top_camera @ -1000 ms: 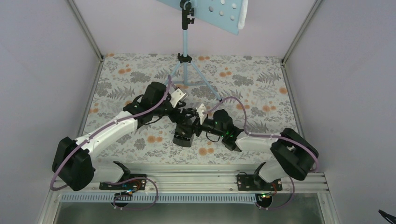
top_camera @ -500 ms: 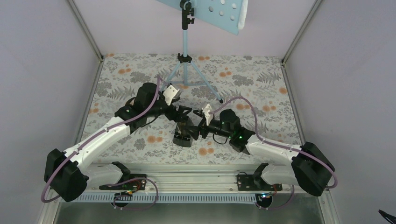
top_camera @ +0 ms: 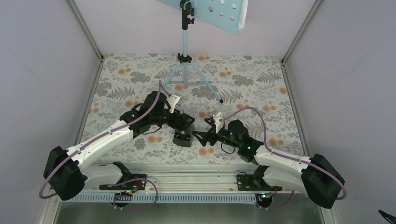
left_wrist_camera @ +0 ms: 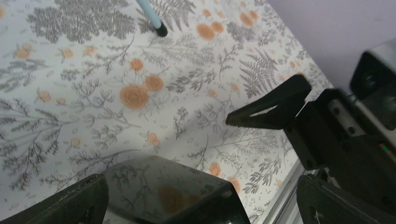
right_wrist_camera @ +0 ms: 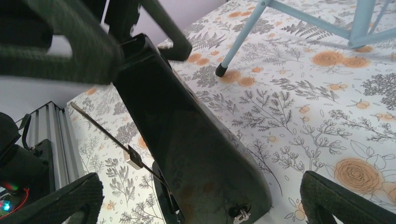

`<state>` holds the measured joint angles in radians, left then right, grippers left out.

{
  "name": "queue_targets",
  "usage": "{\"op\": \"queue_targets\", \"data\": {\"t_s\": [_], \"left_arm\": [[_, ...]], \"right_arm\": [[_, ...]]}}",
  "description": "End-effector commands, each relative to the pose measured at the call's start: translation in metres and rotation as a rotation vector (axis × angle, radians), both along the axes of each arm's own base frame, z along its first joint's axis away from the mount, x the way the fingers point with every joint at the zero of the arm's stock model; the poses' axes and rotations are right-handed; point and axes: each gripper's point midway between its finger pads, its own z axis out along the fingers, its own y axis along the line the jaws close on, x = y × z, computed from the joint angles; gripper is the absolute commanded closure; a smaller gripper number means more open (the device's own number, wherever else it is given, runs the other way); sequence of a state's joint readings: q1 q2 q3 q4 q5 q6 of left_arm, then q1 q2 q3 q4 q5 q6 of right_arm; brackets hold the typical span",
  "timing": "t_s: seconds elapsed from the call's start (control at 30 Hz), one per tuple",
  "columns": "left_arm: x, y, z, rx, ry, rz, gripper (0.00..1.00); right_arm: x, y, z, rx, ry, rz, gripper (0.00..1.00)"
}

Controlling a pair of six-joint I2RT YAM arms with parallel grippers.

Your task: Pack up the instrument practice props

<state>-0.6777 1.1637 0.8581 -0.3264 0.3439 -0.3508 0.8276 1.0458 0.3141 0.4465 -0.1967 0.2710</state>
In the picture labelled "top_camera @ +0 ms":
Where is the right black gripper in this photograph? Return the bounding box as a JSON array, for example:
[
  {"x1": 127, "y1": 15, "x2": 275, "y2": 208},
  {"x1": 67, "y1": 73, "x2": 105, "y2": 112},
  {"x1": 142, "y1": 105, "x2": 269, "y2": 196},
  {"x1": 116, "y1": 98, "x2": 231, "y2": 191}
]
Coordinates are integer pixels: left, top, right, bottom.
[{"x1": 192, "y1": 119, "x2": 240, "y2": 149}]

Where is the black metronome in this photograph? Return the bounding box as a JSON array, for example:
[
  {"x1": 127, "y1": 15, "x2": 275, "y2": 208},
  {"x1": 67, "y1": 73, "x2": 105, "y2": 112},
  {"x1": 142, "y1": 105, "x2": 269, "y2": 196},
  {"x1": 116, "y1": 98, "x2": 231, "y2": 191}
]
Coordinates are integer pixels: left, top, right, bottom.
[{"x1": 172, "y1": 123, "x2": 195, "y2": 147}]

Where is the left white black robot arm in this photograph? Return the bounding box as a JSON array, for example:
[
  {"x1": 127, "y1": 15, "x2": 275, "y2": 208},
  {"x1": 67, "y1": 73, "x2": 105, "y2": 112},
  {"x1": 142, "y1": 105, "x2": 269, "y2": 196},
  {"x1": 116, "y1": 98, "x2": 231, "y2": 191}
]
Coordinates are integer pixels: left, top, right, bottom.
[{"x1": 39, "y1": 91, "x2": 195, "y2": 201}]

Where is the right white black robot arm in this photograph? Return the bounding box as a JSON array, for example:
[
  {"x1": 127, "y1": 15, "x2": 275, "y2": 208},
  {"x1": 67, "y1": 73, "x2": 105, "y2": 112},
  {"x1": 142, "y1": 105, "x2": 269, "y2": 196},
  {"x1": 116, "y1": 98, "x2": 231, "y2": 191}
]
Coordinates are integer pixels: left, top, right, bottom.
[{"x1": 192, "y1": 118, "x2": 345, "y2": 209}]

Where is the floral patterned table mat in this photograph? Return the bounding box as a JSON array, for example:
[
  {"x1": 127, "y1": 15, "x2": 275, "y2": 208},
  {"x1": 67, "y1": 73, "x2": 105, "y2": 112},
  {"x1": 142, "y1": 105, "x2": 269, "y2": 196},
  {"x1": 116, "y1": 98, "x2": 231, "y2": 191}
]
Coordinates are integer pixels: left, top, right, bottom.
[{"x1": 82, "y1": 53, "x2": 304, "y2": 165}]

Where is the light blue music stand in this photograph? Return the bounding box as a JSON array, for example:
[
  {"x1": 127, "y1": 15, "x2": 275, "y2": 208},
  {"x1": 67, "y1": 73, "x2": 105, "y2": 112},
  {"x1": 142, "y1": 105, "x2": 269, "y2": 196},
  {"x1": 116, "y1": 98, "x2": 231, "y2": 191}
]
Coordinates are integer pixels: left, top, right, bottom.
[{"x1": 160, "y1": 0, "x2": 242, "y2": 104}]

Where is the white sheet music paper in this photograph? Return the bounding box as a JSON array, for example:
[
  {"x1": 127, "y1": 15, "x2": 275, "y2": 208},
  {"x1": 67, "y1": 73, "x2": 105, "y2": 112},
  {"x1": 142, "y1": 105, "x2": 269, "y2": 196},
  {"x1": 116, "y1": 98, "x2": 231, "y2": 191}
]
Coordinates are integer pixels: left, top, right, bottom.
[{"x1": 238, "y1": 0, "x2": 248, "y2": 30}]

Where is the black object at corner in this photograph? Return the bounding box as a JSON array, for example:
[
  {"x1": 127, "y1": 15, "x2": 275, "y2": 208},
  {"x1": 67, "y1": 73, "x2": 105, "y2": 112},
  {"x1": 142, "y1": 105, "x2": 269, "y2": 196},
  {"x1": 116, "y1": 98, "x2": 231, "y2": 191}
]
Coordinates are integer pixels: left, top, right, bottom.
[{"x1": 378, "y1": 210, "x2": 396, "y2": 224}]

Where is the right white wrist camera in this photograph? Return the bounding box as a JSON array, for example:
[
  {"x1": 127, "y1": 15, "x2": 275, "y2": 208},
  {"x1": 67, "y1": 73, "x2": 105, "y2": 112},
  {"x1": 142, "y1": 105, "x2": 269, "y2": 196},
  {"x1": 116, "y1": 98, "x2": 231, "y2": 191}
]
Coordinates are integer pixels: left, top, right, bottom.
[{"x1": 212, "y1": 111, "x2": 224, "y2": 133}]

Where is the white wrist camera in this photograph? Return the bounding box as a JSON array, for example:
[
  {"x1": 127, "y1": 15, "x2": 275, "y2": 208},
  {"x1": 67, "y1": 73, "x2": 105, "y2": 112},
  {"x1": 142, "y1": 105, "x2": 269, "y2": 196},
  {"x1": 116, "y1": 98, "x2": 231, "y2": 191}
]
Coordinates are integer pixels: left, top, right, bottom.
[
  {"x1": 212, "y1": 111, "x2": 224, "y2": 133},
  {"x1": 167, "y1": 93, "x2": 182, "y2": 113}
]

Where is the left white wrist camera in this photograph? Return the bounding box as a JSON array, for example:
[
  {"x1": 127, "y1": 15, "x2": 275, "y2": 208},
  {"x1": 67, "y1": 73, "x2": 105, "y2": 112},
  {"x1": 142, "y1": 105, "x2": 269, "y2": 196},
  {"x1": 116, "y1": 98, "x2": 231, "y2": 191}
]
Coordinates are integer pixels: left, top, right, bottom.
[{"x1": 167, "y1": 93, "x2": 182, "y2": 113}]

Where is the aluminium mounting rail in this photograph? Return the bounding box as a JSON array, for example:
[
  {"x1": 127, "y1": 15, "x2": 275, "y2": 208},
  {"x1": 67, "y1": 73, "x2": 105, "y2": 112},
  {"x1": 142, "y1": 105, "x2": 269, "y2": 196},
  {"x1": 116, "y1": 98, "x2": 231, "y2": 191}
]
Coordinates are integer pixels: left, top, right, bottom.
[{"x1": 49, "y1": 164, "x2": 330, "y2": 205}]

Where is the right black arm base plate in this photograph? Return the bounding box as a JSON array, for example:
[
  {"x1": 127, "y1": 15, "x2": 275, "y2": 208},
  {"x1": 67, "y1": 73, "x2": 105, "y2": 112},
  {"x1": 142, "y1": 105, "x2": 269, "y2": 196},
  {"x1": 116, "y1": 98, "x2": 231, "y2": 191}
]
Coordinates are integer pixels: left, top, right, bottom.
[{"x1": 236, "y1": 172, "x2": 283, "y2": 191}]

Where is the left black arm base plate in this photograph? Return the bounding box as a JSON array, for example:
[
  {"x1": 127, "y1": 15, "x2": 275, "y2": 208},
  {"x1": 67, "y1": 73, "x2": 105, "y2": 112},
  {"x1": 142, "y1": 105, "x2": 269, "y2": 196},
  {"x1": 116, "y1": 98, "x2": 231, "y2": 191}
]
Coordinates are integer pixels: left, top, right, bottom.
[{"x1": 99, "y1": 174, "x2": 147, "y2": 191}]

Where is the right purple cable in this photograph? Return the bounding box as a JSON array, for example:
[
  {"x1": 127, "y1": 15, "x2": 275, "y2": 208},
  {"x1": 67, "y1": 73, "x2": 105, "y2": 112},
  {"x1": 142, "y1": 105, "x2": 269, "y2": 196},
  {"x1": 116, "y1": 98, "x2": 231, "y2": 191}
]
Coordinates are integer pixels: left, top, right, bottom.
[{"x1": 219, "y1": 106, "x2": 348, "y2": 200}]

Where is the purple cable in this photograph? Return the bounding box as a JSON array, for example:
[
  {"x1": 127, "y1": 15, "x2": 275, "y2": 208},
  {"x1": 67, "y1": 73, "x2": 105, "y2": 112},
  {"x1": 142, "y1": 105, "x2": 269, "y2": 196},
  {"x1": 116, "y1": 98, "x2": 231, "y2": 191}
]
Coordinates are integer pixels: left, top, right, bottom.
[
  {"x1": 219, "y1": 106, "x2": 348, "y2": 200},
  {"x1": 38, "y1": 81, "x2": 171, "y2": 199}
]

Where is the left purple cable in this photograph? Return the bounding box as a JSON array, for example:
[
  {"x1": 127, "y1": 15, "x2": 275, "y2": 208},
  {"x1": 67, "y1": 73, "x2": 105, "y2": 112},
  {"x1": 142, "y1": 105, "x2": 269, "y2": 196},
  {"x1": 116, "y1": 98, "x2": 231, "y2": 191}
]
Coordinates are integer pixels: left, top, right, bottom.
[{"x1": 38, "y1": 81, "x2": 171, "y2": 199}]

